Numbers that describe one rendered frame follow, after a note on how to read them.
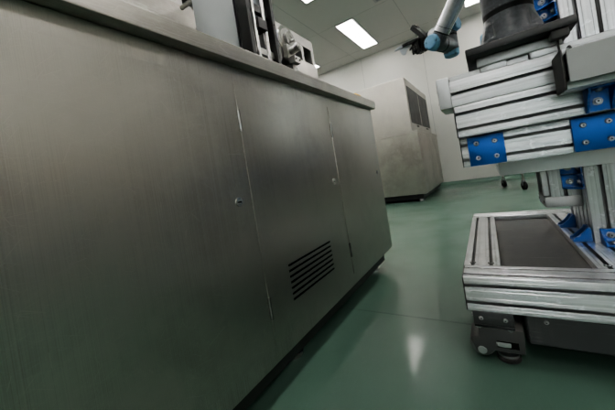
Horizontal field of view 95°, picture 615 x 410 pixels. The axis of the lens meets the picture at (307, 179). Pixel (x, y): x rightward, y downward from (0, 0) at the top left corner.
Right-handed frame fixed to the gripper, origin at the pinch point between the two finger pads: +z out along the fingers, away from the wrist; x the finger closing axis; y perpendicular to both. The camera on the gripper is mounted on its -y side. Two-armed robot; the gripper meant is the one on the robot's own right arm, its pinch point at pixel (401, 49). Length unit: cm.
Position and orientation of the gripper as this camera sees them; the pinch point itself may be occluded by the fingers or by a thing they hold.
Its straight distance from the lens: 200.5
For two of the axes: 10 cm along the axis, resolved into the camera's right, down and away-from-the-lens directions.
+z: -5.2, 0.8, 8.5
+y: 2.7, 9.6, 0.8
